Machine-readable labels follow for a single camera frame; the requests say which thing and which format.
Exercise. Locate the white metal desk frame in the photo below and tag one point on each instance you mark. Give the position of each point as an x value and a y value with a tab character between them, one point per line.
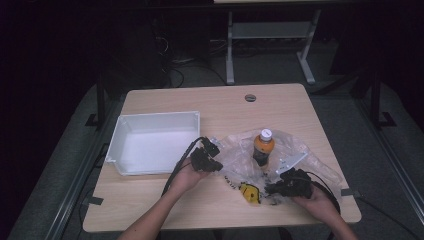
270	30

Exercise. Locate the orange bottle with white cap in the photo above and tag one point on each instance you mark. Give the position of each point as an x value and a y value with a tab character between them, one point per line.
263	146

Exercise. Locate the white plastic tray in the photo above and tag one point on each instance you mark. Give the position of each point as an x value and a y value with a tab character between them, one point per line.
156	146

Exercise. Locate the clear printed plastic bag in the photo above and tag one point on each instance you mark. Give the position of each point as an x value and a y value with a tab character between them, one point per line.
240	160

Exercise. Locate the black metal stand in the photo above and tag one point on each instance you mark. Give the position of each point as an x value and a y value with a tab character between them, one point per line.
376	100
101	103

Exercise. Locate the aluminium floor rail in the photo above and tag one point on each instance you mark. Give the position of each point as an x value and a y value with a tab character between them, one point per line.
75	186
396	166

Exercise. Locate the grey tape strip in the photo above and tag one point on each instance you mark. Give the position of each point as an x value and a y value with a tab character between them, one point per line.
95	200
350	192

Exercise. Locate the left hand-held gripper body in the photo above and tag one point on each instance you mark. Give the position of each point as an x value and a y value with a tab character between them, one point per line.
200	160

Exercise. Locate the person's right hand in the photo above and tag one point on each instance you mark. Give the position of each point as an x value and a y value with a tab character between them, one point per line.
316	205

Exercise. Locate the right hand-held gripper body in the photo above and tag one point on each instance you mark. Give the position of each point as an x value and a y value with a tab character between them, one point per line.
298	185

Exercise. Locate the person's left hand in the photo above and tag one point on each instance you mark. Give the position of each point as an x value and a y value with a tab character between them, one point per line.
186	180

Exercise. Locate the grey round table grommet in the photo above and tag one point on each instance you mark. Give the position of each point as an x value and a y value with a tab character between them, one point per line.
250	98

